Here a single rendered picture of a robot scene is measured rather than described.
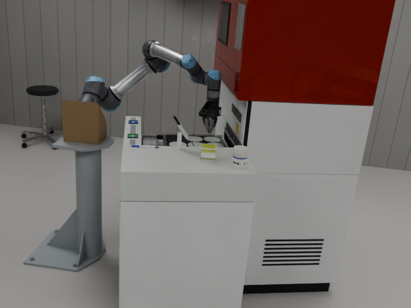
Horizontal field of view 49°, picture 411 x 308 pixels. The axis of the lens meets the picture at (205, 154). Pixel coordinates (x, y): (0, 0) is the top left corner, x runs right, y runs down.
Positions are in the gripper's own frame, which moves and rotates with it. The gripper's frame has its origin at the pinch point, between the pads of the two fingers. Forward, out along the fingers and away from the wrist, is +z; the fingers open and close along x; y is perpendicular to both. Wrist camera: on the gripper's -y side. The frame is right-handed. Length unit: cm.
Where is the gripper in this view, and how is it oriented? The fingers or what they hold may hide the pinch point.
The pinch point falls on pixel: (208, 131)
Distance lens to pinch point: 261.8
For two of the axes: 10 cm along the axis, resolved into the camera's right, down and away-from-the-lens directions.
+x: -8.9, -2.2, 4.1
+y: 4.6, -2.8, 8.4
